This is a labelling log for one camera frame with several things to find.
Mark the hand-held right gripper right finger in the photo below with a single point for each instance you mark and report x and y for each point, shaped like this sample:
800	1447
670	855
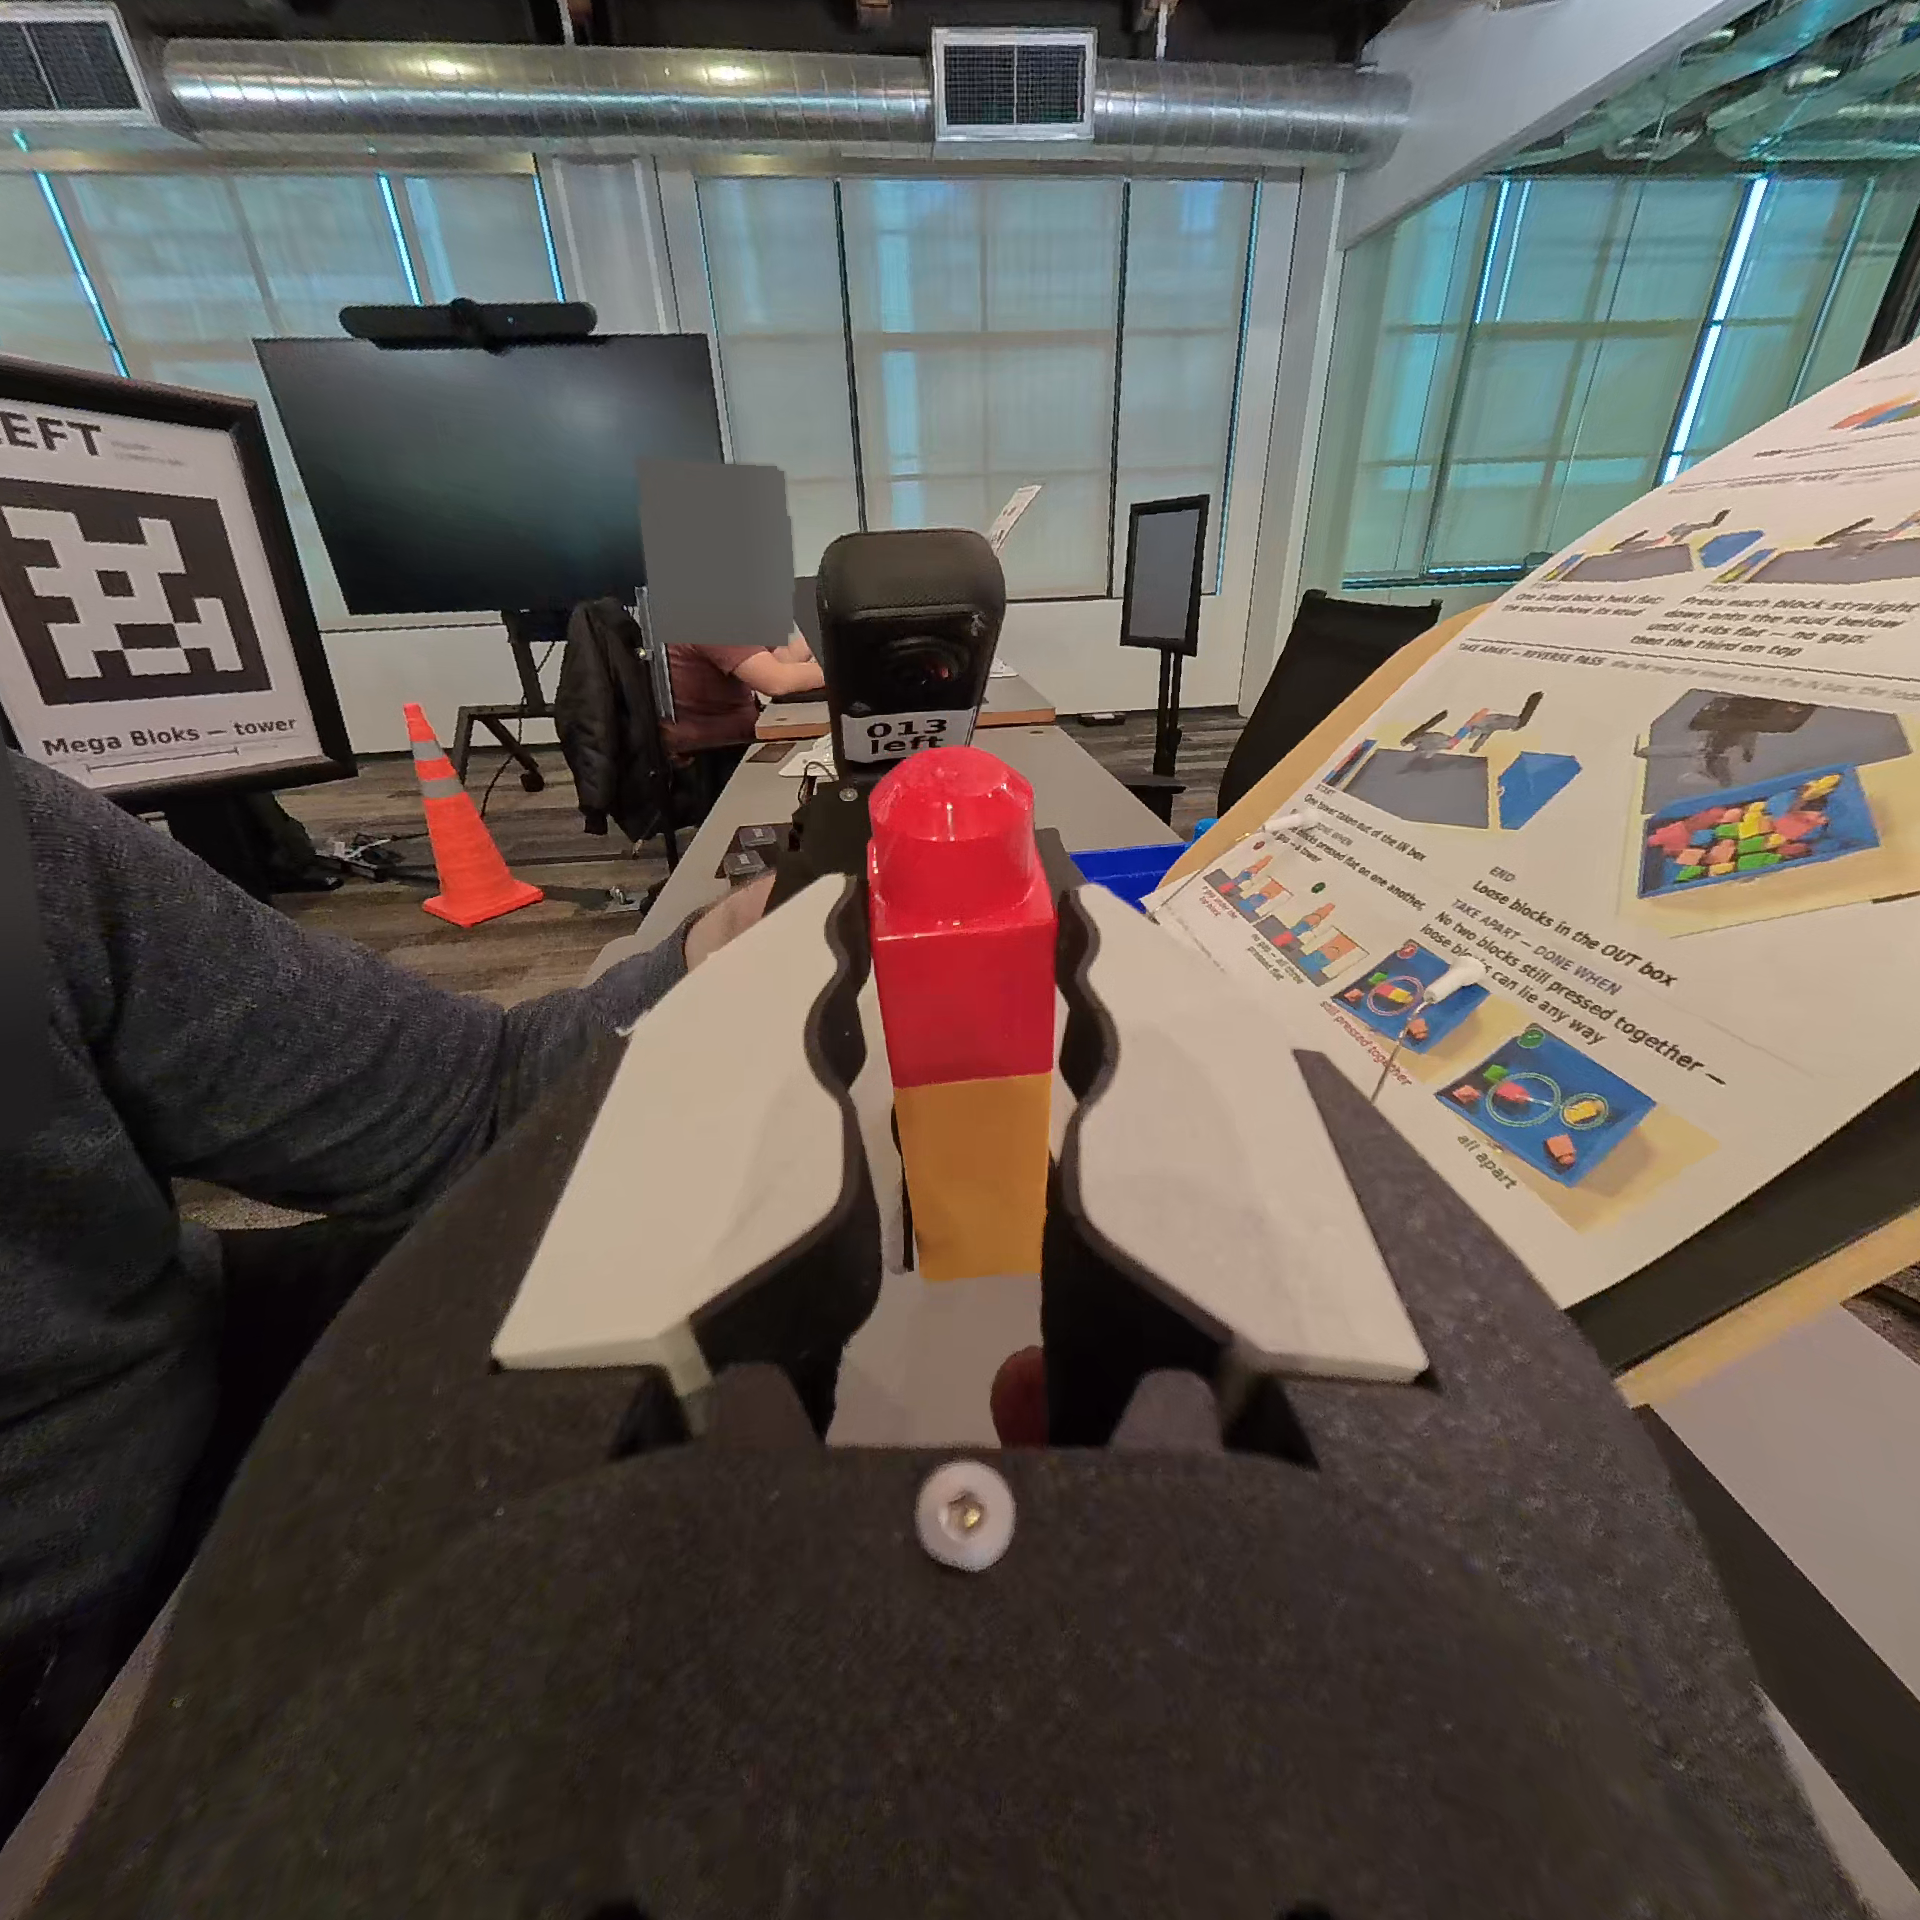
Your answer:
1243	1201

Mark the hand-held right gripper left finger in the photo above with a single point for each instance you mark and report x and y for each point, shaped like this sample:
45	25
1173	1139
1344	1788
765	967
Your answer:
675	1186

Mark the yellow toy block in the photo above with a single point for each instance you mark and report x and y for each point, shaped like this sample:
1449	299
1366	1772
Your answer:
974	1186

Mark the blue plastic bin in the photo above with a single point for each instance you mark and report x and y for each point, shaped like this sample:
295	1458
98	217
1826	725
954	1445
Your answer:
1125	878

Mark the red toy block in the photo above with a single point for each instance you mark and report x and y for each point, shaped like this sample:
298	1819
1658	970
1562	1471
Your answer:
960	991

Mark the person's left forearm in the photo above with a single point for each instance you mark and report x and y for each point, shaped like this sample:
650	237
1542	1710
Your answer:
375	1050

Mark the grey desk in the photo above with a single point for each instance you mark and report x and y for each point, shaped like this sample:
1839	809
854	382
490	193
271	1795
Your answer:
1800	1471

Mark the person's left hand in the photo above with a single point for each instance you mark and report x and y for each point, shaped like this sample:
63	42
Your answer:
734	917

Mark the tilted document stand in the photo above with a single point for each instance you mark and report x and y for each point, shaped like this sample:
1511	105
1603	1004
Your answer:
1013	514

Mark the black display on stand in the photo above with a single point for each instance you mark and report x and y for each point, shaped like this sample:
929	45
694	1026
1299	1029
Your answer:
1167	570

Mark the black charger block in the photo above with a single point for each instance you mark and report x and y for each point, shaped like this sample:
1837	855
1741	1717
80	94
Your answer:
751	855

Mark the black jacket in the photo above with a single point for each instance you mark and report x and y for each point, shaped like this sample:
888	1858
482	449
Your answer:
609	721

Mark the orange traffic cone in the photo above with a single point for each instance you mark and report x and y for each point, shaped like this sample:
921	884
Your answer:
464	855

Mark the black chair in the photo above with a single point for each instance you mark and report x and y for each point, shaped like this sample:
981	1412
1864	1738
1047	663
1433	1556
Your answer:
1320	691

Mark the large black display screen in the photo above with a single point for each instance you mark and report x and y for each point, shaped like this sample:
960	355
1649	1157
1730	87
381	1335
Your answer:
481	465

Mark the printed instruction sheet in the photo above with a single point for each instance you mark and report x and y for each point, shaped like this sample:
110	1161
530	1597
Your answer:
1650	901

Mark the black video bar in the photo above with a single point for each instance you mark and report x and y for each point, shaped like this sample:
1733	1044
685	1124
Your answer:
481	321

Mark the white air vent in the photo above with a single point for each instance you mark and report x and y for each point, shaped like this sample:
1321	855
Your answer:
1013	83
67	61

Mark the instruction sheet on stand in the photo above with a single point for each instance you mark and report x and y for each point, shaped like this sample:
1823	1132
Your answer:
1769	1329

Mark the instruction sheet on board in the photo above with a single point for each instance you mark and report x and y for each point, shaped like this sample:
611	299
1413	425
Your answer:
1800	1215

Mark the person's torso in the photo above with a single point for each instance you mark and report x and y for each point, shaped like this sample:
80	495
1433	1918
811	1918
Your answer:
89	1425

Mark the framed poster on easel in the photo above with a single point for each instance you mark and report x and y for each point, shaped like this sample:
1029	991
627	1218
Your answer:
149	734

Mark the silver ceiling duct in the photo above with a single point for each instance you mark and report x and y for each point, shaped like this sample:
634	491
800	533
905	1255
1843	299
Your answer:
599	100

